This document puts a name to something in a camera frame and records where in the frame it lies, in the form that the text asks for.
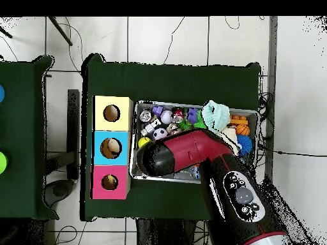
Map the mint green knitted cloth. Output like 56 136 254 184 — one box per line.
201 100 231 131

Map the cream knitted cloth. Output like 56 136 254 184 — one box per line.
222 126 242 149

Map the shallow clear mesh bin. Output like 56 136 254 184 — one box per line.
130 101 259 184

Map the wooden box with three holes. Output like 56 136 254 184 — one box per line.
91 95 134 200

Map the small soccer ball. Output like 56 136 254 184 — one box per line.
153 127 169 141

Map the yellow smiley ball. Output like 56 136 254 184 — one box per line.
137 136 152 149

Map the large blue toy brick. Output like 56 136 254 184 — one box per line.
186 107 200 124

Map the dark green table cloth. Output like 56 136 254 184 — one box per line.
80 53 262 225

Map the long orange toy brick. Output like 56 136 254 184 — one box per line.
229 115 249 126

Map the orange toy basketball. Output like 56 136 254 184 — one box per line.
235 124 251 137

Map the blue spiky ball with eyes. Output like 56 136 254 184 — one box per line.
238 135 254 156

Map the green side table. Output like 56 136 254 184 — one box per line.
0 55 59 220

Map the black tripod leg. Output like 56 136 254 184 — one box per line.
48 17 73 47

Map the green disc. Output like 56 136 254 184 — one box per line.
0 151 8 174

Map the black cable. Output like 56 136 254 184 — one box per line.
257 145 327 158

